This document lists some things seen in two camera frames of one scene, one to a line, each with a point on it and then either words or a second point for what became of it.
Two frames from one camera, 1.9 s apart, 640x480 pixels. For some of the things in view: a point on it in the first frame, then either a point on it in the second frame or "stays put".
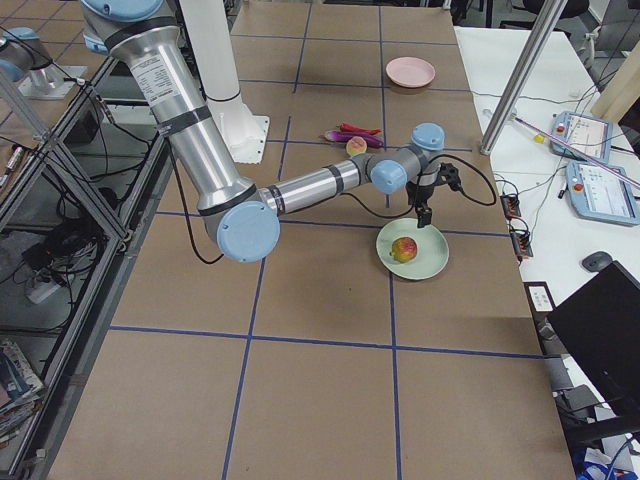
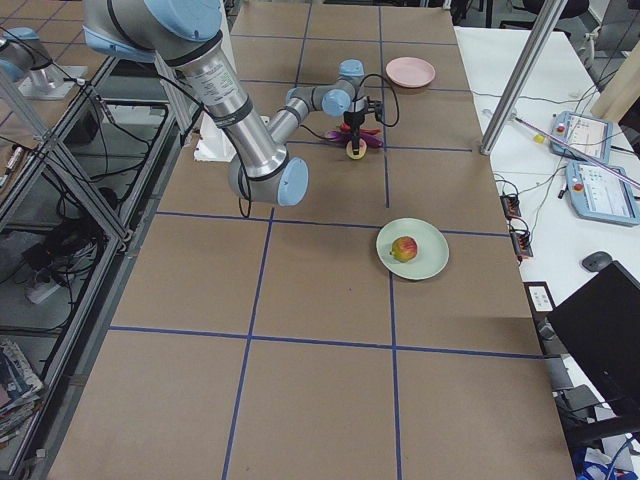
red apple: [404, 249] stays put
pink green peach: [356, 145] stays put
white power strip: [42, 290] stays put
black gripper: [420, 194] to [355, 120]
